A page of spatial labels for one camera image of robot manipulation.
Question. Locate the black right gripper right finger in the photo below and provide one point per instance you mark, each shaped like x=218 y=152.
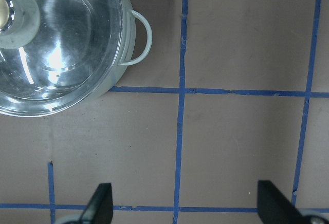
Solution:
x=274 y=207

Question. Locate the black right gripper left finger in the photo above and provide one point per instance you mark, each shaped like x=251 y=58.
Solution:
x=100 y=207

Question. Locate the glass pot lid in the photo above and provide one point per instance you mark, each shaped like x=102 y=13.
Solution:
x=59 y=41

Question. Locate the pale green cooking pot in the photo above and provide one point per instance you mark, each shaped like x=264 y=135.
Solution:
x=120 y=62

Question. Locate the brown paper table cover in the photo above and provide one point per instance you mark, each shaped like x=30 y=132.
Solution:
x=233 y=91

